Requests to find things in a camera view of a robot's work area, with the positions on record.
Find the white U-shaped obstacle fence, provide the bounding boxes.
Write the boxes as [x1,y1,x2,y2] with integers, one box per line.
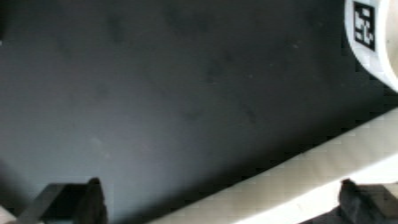
[149,109,398,224]

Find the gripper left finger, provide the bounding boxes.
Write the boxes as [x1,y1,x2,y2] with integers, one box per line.
[14,178,108,224]

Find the white round stool seat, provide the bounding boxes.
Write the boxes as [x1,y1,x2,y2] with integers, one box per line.
[344,0,398,93]

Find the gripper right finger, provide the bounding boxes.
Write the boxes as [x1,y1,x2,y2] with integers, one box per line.
[333,179,398,224]

